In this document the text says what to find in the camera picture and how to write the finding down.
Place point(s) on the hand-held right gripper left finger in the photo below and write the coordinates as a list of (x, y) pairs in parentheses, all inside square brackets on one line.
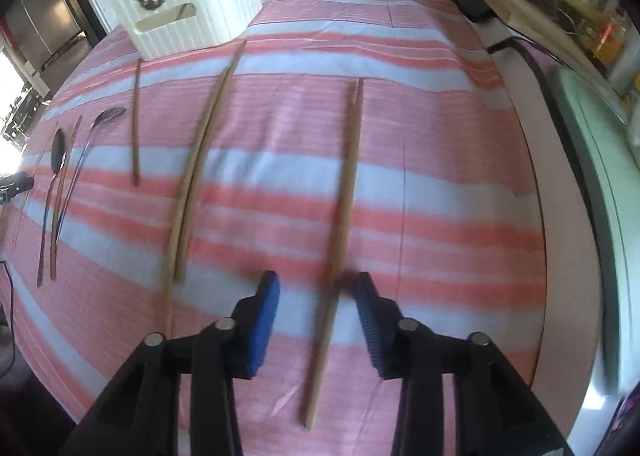
[(265, 316)]

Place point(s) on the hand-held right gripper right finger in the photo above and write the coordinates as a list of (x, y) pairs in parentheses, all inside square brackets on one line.
[(372, 321)]

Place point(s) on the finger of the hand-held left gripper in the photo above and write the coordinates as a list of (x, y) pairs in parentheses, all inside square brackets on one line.
[(17, 183)]

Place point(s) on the thin brown chopstick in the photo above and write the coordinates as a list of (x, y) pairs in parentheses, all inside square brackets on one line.
[(27, 201)]

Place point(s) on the dark brown wooden chopstick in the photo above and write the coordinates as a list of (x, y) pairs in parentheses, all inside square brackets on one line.
[(135, 135), (67, 175)]

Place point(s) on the metal spoon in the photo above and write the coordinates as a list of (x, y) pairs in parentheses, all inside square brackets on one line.
[(107, 115), (59, 150)]

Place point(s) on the long pale wooden chopstick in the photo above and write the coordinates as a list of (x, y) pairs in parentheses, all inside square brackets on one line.
[(191, 160), (202, 160)]

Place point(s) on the light wooden chopstick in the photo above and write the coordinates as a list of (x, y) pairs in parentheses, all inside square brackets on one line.
[(350, 135), (358, 125)]

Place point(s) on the stainless steel refrigerator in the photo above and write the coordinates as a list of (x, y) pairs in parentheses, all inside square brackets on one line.
[(45, 15)]

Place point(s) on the pink white striped tablecloth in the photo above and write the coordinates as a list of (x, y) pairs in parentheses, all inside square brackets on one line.
[(280, 135)]

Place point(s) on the wooden cutting board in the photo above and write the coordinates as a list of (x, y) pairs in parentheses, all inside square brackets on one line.
[(500, 0)]

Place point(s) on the sauce bottle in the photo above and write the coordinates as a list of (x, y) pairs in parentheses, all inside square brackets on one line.
[(610, 40)]

